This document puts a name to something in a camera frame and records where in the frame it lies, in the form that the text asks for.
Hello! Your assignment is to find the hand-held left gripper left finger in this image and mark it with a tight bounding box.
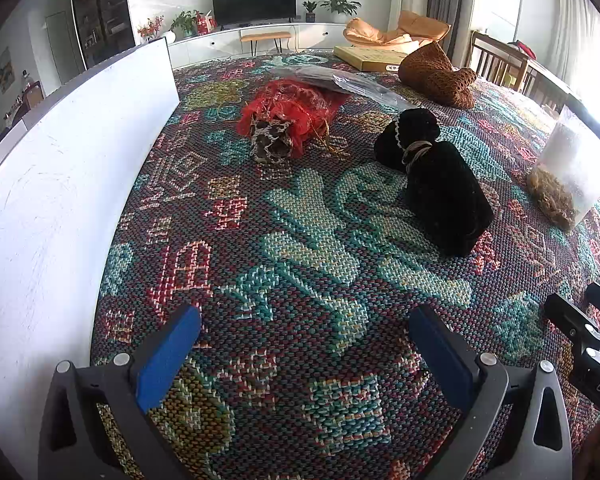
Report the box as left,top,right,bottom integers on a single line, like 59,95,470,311
37,302,203,480

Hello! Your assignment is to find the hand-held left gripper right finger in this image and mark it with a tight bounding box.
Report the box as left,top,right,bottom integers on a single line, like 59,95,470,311
407,304,574,480

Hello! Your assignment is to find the clear plastic jar black lid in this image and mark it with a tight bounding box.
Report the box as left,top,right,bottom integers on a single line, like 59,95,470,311
526,105,600,232

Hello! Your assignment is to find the colourful woven patterned blanket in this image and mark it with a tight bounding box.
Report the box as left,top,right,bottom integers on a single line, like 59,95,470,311
90,50,600,480

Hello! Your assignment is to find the white board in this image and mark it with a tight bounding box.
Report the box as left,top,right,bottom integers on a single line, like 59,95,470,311
0,37,181,441

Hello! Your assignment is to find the leopard print pouch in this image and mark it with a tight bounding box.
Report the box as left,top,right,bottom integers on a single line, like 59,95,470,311
249,112,306,165

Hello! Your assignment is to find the wooden dining chair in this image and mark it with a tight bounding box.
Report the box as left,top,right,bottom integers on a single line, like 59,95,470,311
467,31,541,92

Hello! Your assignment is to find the brown knitted bag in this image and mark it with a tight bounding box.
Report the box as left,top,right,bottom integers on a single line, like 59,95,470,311
398,41,478,110

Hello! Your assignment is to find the red organza pouch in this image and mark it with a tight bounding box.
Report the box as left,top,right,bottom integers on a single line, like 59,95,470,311
236,80,350,150

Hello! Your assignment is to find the clear plastic bag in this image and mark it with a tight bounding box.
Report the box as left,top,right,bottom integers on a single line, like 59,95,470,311
275,64,421,111

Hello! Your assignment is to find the flat cardboard box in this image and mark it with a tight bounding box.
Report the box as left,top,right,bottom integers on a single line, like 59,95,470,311
333,44,423,72

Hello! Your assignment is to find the orange lounge chair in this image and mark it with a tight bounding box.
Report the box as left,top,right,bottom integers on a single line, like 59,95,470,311
343,10,452,54

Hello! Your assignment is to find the red flower arrangement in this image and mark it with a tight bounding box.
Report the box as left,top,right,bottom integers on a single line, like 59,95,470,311
137,16,176,44

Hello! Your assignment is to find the bushy green potted plant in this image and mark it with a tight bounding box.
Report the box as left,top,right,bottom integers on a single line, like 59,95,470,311
171,10,201,39

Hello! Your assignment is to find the wooden stool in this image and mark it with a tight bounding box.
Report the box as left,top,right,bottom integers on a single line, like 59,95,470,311
240,31,292,56

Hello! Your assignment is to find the white television cabinet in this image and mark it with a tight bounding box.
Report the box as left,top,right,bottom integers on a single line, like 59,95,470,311
167,22,353,69

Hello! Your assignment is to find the dark glass cabinet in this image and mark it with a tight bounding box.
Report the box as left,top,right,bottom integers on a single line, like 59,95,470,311
70,0,136,68

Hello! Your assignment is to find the large green potted plant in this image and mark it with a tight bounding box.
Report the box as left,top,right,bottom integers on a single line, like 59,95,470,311
320,0,362,24

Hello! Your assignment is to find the black television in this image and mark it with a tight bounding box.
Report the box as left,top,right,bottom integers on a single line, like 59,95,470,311
211,0,298,27

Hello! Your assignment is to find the black velvet drawstring pouch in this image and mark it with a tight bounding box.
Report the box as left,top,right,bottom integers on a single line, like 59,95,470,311
373,108,495,257

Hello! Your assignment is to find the framed wall picture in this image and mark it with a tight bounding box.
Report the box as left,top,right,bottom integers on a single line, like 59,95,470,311
0,47,16,93

